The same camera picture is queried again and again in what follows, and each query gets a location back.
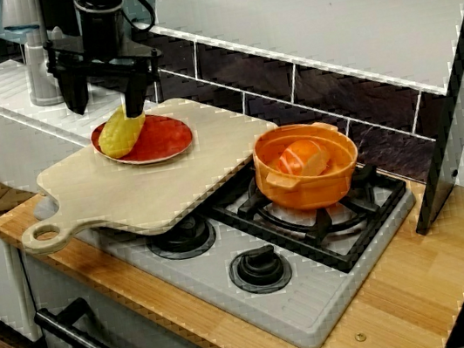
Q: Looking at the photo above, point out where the white toy sink unit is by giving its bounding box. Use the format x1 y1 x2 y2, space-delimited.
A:
0 36 194 348

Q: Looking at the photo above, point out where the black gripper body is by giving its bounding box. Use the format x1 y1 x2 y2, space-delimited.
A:
38 0 167 97

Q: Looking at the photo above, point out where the black burner grate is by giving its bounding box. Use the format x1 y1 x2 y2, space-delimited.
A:
204 151 419 294

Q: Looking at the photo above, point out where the grey stove top panel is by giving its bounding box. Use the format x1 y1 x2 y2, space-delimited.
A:
31 137 438 348

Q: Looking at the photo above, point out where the orange toy pot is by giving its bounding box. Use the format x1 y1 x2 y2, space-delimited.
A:
248 115 367 219

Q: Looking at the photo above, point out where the yellow toy corn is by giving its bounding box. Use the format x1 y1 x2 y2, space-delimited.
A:
92 100 153 161

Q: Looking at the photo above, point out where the white backsplash trim rail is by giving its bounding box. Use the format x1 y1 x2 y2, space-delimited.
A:
148 0 450 140

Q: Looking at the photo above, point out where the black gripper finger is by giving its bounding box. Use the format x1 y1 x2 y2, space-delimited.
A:
119 69 161 120
54 68 93 119

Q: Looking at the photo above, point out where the teal box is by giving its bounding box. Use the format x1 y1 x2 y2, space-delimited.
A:
0 0 171 88

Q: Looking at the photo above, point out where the wooden cutting board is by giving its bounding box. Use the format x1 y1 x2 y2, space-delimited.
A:
3 82 294 260

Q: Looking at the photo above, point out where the black stove knob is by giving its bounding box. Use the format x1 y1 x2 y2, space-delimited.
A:
225 242 295 299
141 210 221 267

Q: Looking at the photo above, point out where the wooden kitchen countertop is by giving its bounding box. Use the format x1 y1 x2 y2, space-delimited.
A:
0 127 464 348

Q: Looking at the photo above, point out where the black oven door handle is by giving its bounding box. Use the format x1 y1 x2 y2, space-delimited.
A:
31 276 229 348

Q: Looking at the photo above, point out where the black kitchen side panel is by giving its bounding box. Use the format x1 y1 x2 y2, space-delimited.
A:
379 0 464 237

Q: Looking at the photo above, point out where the white oven door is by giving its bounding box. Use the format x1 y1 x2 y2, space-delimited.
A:
19 221 261 348

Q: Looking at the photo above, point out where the red plate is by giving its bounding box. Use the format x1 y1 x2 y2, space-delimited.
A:
88 107 197 174

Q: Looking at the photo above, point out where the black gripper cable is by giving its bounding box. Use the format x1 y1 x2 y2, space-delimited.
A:
115 0 160 36

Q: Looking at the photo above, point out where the dark tile backsplash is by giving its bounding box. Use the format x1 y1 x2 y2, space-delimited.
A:
139 0 446 223

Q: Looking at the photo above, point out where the grey toy faucet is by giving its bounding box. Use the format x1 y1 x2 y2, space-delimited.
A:
19 22 91 108

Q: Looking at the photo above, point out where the toy salmon sushi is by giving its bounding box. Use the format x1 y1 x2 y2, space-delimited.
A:
273 135 333 183

